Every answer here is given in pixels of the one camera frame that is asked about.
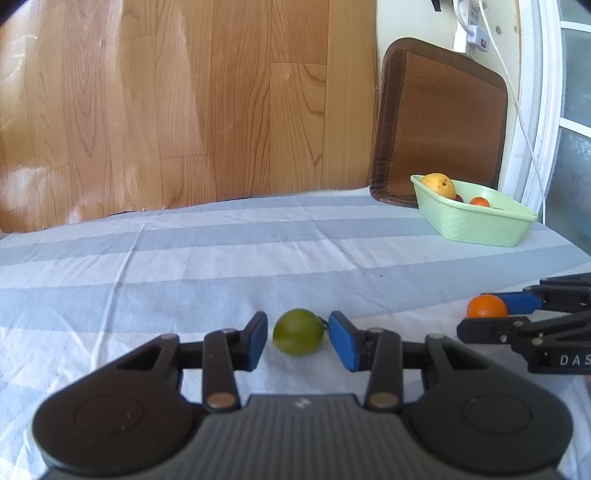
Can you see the white window frame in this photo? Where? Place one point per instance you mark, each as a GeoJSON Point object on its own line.
{"type": "Point", "coordinates": [549, 115]}

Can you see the light green plastic basket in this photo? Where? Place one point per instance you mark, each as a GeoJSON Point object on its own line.
{"type": "Point", "coordinates": [475, 224]}

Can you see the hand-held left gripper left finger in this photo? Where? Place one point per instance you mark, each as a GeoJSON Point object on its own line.
{"type": "Point", "coordinates": [256, 339]}

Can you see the small black wall fixture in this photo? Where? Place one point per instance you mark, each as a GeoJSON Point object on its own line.
{"type": "Point", "coordinates": [437, 4]}

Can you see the green tomato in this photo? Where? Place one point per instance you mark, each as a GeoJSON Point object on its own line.
{"type": "Point", "coordinates": [298, 332]}

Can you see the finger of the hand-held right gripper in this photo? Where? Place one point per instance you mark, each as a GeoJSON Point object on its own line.
{"type": "Point", "coordinates": [489, 328]}
{"type": "Point", "coordinates": [521, 302]}

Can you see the orange mandarin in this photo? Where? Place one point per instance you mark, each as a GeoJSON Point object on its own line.
{"type": "Point", "coordinates": [480, 202]}

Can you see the brown woven seat mat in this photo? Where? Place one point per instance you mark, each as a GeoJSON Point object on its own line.
{"type": "Point", "coordinates": [438, 115]}

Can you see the small orange tomato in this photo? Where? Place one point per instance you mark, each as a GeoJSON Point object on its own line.
{"type": "Point", "coordinates": [487, 307]}

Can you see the white power strip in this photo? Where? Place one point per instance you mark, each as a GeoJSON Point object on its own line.
{"type": "Point", "coordinates": [471, 27]}

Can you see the yellow mango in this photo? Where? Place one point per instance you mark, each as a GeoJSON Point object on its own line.
{"type": "Point", "coordinates": [438, 184]}

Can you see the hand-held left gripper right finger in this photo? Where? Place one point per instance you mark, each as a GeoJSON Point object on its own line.
{"type": "Point", "coordinates": [344, 341]}

